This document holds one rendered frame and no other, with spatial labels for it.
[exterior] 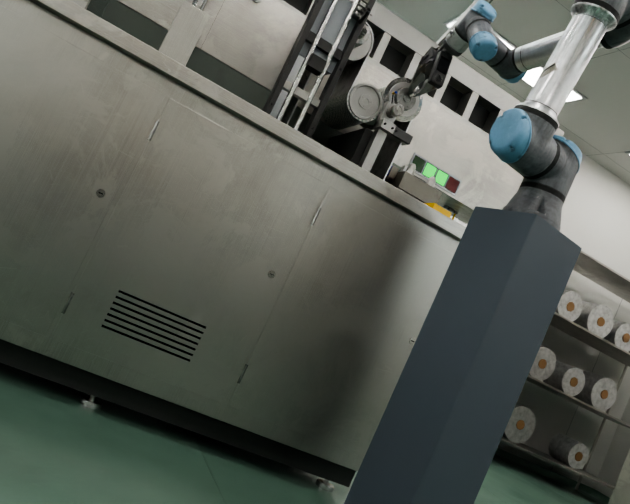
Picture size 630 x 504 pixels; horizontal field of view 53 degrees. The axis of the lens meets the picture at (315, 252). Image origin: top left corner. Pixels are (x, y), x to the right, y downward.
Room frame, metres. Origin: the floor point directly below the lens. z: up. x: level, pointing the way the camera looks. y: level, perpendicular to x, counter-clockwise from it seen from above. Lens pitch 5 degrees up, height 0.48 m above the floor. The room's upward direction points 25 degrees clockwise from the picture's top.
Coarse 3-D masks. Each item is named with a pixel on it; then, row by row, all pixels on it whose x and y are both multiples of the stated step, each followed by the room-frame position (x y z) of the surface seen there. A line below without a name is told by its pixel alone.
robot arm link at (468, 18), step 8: (480, 0) 1.78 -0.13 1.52; (472, 8) 1.79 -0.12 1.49; (480, 8) 1.77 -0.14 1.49; (488, 8) 1.78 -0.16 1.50; (464, 16) 1.82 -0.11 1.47; (472, 16) 1.79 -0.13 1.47; (480, 16) 1.78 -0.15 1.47; (488, 16) 1.77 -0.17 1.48; (464, 24) 1.81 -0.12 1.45; (456, 32) 1.84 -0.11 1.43; (464, 32) 1.83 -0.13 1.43; (464, 40) 1.84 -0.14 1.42
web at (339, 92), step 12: (372, 36) 2.00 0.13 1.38; (360, 60) 2.05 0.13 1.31; (348, 72) 2.11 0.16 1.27; (300, 84) 2.02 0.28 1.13; (336, 84) 2.18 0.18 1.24; (348, 84) 2.05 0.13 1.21; (336, 96) 2.11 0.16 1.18; (348, 96) 2.01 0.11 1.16; (288, 108) 2.03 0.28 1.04; (336, 108) 2.10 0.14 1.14; (348, 108) 2.01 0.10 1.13; (288, 120) 1.96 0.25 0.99; (324, 120) 2.23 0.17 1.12; (336, 120) 2.15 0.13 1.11; (348, 120) 2.08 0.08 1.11; (360, 120) 2.03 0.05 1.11; (396, 120) 2.20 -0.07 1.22
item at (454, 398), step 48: (480, 240) 1.54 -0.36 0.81; (528, 240) 1.44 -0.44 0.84; (480, 288) 1.49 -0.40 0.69; (528, 288) 1.47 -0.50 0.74; (432, 336) 1.56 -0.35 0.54; (480, 336) 1.44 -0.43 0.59; (528, 336) 1.51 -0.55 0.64; (432, 384) 1.50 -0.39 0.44; (480, 384) 1.46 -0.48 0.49; (384, 432) 1.57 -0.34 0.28; (432, 432) 1.45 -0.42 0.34; (480, 432) 1.49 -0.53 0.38; (384, 480) 1.52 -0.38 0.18; (432, 480) 1.45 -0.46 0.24; (480, 480) 1.53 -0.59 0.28
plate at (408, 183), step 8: (400, 176) 2.08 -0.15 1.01; (408, 176) 2.07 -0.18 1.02; (392, 184) 2.11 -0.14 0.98; (400, 184) 2.06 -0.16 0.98; (408, 184) 2.07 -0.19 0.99; (416, 184) 2.08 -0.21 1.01; (424, 184) 2.09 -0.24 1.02; (408, 192) 2.08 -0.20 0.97; (416, 192) 2.09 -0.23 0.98; (424, 192) 2.10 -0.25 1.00; (432, 192) 2.10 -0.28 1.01; (440, 192) 2.11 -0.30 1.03; (424, 200) 2.10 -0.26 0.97; (432, 200) 2.11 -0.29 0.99
